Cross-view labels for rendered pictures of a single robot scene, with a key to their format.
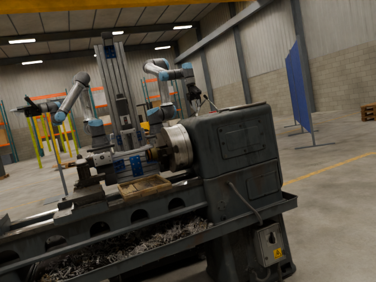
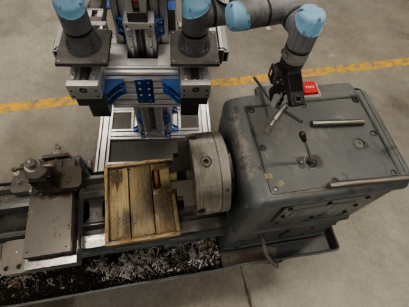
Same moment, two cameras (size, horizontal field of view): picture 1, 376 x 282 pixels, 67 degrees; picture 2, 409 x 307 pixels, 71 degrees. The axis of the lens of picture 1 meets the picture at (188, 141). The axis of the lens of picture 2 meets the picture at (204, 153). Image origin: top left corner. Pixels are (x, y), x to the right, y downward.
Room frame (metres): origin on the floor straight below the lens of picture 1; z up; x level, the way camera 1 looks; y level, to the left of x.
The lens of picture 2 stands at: (1.43, 0.09, 2.10)
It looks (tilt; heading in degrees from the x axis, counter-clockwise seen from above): 61 degrees down; 2
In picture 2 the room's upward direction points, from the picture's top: 8 degrees clockwise
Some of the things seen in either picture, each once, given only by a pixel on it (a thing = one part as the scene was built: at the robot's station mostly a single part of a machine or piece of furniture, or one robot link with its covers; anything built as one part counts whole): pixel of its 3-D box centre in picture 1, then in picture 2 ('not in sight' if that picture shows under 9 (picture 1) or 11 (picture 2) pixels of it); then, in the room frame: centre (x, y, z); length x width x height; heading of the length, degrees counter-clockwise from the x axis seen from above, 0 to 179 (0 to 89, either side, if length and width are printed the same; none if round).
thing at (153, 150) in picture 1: (153, 153); (165, 178); (1.87, 0.24, 1.08); 0.09 x 0.09 x 0.09; 19
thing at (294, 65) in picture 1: (296, 92); not in sight; (7.88, -3.23, 1.18); 4.12 x 0.80 x 2.35; 163
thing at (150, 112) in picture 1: (154, 114); (197, 13); (2.51, 0.24, 1.33); 0.13 x 0.12 x 0.14; 118
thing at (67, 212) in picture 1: (81, 202); (44, 211); (1.71, 0.72, 0.90); 0.47 x 0.30 x 0.06; 19
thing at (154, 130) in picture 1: (156, 128); (194, 37); (2.51, 0.25, 1.21); 0.15 x 0.15 x 0.10
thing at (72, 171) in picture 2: (90, 181); (56, 181); (1.80, 0.67, 0.99); 0.20 x 0.10 x 0.05; 109
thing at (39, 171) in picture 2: (80, 161); (34, 167); (1.79, 0.70, 1.13); 0.08 x 0.08 x 0.03
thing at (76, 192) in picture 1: (87, 191); (52, 201); (1.74, 0.68, 0.95); 0.43 x 0.17 x 0.05; 19
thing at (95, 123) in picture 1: (96, 127); (71, 10); (2.40, 0.74, 1.33); 0.13 x 0.12 x 0.14; 35
